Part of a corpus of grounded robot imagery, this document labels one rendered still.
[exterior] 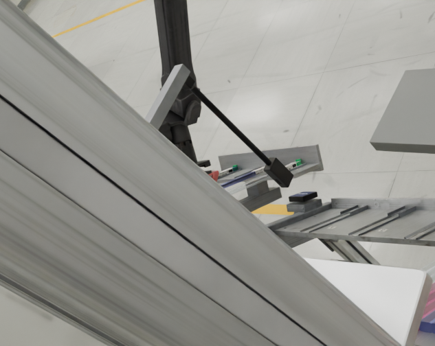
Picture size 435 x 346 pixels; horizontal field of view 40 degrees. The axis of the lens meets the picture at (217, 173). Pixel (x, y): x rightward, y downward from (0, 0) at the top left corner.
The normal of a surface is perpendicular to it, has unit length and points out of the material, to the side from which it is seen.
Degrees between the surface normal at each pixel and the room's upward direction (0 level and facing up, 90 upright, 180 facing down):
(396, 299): 0
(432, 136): 0
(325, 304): 90
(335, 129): 0
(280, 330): 90
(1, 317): 90
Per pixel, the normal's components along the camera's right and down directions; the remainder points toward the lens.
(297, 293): 0.66, -0.02
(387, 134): -0.62, -0.56
